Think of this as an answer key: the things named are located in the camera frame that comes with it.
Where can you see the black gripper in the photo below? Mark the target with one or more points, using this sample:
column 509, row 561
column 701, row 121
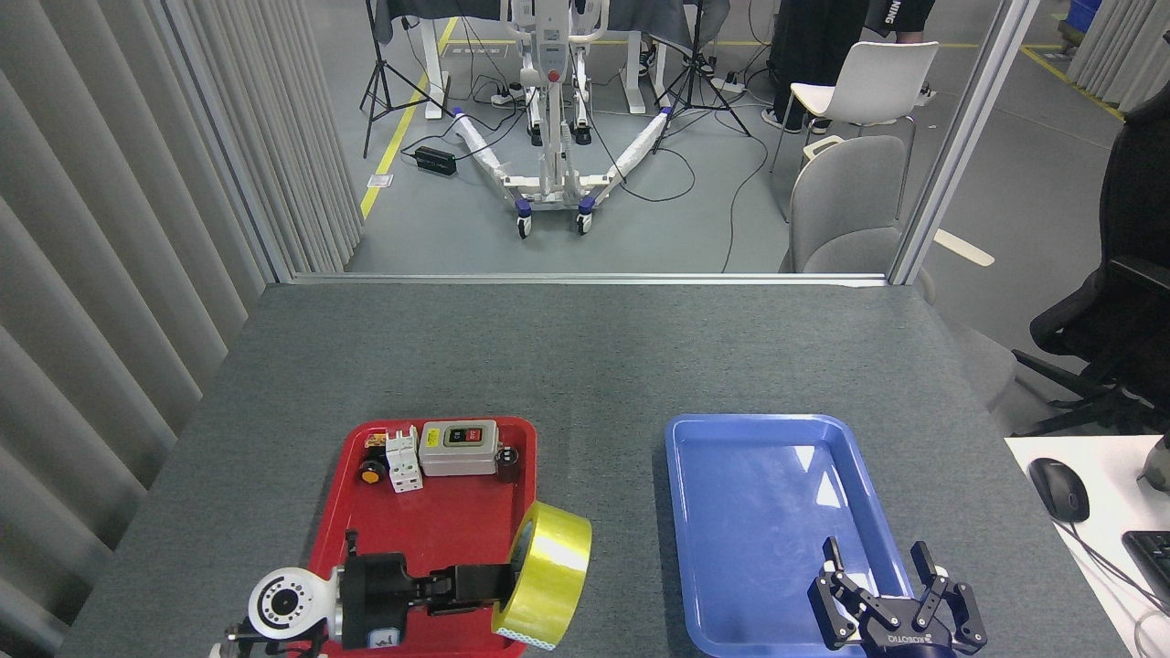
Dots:
column 375, row 599
column 909, row 640

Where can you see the yellow tape roll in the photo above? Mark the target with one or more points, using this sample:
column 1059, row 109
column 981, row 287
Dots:
column 553, row 567

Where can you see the red plastic tray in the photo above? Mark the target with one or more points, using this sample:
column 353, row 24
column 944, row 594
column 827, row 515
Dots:
column 420, row 521

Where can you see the white circuit breaker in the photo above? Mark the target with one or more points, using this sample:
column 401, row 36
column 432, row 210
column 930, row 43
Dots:
column 403, row 464

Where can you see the yellow push button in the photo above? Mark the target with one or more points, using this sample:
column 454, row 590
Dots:
column 372, row 472

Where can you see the blue plastic tray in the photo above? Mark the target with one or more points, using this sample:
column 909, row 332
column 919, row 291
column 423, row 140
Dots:
column 759, row 512

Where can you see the black computer mouse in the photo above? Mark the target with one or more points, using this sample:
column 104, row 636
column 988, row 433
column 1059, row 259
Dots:
column 1058, row 489

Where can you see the white desk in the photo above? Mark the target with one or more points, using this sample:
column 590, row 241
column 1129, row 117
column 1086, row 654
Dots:
column 1111, row 493

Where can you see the black keyboard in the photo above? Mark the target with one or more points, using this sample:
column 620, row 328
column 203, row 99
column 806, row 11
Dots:
column 1154, row 562

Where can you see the grey rounded desk object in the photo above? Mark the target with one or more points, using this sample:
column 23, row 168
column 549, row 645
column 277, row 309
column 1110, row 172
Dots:
column 1159, row 466

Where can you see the beige floor board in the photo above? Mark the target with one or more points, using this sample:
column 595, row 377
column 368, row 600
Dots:
column 964, row 248

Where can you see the black office chair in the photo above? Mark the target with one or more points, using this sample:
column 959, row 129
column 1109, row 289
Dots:
column 1129, row 302

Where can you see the grey chair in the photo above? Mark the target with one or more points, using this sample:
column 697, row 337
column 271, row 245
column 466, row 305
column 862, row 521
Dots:
column 845, row 201

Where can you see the black power adapter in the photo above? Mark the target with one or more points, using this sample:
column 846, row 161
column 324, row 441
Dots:
column 435, row 161

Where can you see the white wheeled stand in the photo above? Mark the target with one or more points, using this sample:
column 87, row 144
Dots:
column 553, row 137

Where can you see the black tripod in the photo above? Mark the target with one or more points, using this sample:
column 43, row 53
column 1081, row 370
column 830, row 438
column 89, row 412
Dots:
column 379, row 82
column 695, row 82

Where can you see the white legged table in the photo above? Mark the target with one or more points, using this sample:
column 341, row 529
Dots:
column 431, row 73

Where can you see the white chair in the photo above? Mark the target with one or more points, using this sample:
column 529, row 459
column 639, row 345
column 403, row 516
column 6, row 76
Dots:
column 868, row 82

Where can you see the person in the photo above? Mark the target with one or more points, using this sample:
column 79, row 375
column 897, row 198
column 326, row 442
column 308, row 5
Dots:
column 813, row 46

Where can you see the blue bin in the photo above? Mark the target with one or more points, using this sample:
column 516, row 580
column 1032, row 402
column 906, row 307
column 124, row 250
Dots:
column 1083, row 14

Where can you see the dark cylindrical switch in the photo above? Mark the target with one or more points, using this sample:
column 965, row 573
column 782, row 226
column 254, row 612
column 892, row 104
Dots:
column 507, row 464

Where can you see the grey switch box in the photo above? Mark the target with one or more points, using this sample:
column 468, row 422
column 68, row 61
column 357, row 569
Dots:
column 460, row 452

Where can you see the silver table edge rail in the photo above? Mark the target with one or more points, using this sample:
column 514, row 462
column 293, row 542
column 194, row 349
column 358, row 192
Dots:
column 585, row 279

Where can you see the silver aluminium post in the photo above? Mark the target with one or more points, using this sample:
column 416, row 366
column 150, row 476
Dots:
column 960, row 137

